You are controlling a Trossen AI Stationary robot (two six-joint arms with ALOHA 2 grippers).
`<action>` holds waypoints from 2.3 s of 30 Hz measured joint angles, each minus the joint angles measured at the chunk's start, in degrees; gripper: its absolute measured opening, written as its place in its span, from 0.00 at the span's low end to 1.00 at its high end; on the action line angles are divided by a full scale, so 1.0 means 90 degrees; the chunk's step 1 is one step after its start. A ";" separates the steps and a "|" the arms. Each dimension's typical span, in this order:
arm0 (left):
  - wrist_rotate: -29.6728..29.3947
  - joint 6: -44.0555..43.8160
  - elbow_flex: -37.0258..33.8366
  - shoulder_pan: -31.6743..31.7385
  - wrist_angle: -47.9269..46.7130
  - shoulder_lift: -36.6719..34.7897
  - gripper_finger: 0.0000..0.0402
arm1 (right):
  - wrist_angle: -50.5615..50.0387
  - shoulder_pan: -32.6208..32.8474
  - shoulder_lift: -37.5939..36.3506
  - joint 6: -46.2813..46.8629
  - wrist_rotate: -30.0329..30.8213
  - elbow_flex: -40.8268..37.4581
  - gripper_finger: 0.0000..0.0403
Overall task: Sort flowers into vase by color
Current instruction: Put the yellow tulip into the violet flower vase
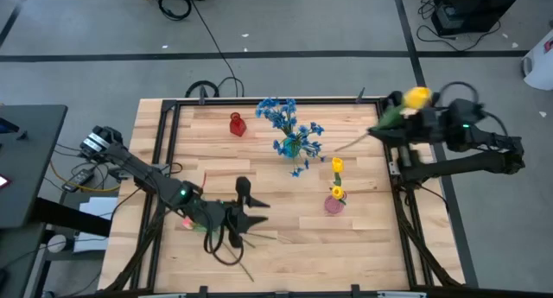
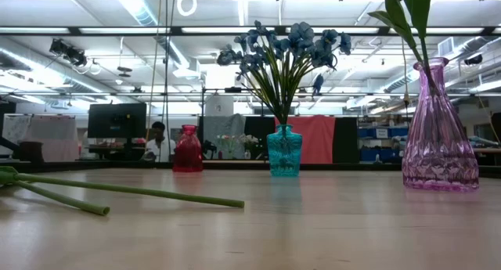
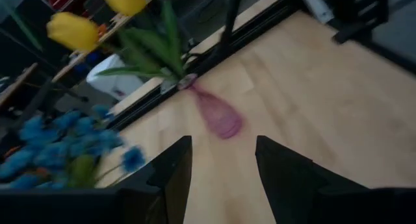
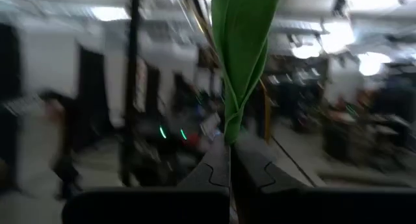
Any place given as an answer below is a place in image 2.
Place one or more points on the overhead rig light bar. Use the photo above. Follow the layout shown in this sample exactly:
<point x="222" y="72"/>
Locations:
<point x="383" y="30"/>

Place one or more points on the red hanging cloth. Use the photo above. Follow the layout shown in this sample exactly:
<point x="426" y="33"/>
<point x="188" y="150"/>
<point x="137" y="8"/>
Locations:
<point x="319" y="139"/>

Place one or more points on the dark brown pot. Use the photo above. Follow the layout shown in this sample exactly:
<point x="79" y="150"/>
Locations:
<point x="31" y="152"/>

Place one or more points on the blue artificial flower bunch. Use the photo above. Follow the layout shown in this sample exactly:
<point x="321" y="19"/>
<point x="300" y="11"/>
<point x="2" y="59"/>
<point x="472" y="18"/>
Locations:
<point x="301" y="33"/>
<point x="252" y="38"/>

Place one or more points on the black monitor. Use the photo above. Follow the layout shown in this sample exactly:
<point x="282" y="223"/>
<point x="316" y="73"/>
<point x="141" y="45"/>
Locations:
<point x="117" y="121"/>

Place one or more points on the white ceiling vent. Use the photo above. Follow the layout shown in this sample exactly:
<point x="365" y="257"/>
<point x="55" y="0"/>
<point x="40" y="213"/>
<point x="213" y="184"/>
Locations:
<point x="446" y="47"/>

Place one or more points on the pink artificial tulip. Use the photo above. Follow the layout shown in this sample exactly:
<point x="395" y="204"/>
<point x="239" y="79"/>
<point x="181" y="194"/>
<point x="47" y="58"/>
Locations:
<point x="156" y="193"/>
<point x="102" y="210"/>

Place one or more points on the black ceiling camera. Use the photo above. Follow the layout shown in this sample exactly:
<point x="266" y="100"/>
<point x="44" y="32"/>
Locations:
<point x="68" y="52"/>

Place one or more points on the teal glass vase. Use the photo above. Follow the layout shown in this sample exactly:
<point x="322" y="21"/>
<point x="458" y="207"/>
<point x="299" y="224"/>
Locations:
<point x="284" y="152"/>

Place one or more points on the black ceiling fixture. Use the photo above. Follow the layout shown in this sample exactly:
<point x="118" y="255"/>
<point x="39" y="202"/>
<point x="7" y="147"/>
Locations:
<point x="473" y="59"/>

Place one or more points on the blue storage bins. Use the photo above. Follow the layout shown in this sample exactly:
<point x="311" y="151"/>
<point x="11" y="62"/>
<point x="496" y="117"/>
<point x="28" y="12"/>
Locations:
<point x="381" y="154"/>

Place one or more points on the purple glass vase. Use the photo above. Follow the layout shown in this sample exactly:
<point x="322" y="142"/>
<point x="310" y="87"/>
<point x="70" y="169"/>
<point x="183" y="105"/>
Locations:
<point x="440" y="145"/>

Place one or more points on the red glass vase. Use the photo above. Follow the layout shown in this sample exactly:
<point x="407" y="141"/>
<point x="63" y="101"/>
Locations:
<point x="188" y="152"/>

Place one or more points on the pale hanging cloth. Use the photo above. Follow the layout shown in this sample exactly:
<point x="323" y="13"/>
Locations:
<point x="51" y="133"/>

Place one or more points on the person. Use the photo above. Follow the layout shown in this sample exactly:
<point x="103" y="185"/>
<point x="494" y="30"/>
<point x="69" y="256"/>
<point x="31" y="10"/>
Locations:
<point x="158" y="142"/>

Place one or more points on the black metal table frame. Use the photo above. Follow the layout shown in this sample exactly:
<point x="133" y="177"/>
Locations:
<point x="352" y="166"/>

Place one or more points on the background flower bouquet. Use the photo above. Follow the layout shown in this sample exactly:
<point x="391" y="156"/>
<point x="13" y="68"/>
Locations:
<point x="227" y="142"/>
<point x="249" y="141"/>

